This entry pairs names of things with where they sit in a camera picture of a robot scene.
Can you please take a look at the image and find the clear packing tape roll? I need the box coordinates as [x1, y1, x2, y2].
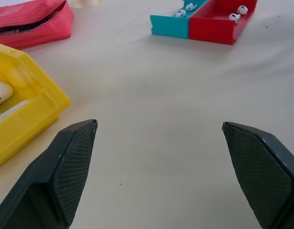
[72, 0, 101, 9]

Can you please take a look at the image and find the white closed charging case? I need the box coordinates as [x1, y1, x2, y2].
[0, 80, 14, 108]

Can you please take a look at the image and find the pink zippered pouch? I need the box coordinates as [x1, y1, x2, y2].
[0, 0, 75, 50]

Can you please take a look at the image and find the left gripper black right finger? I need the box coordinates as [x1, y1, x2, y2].
[221, 121, 294, 229]

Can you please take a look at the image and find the red plastic tray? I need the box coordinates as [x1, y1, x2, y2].
[189, 0, 258, 45]

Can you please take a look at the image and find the teal plastic tray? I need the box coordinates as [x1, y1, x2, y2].
[150, 0, 211, 40]

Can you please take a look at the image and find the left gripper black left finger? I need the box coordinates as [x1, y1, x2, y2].
[0, 119, 98, 229]

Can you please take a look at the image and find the yellow plastic bin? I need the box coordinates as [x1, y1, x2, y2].
[0, 42, 72, 171]

